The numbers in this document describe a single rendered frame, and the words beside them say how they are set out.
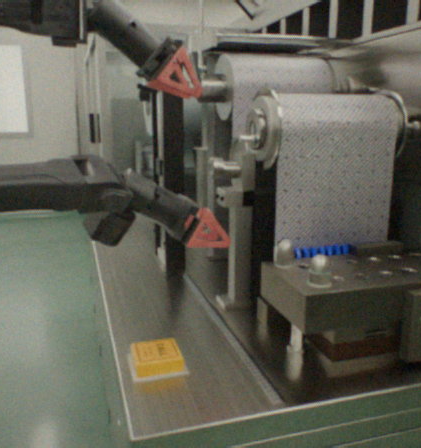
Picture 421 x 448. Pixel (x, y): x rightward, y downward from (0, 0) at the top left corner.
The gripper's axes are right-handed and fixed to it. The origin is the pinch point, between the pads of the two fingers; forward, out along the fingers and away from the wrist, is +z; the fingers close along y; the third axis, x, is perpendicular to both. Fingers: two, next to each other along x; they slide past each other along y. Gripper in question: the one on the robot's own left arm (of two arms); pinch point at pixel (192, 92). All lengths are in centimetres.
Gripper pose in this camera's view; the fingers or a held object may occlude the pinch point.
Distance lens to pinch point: 82.8
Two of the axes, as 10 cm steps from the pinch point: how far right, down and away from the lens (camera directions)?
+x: 6.1, -7.9, 0.2
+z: 7.4, 5.7, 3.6
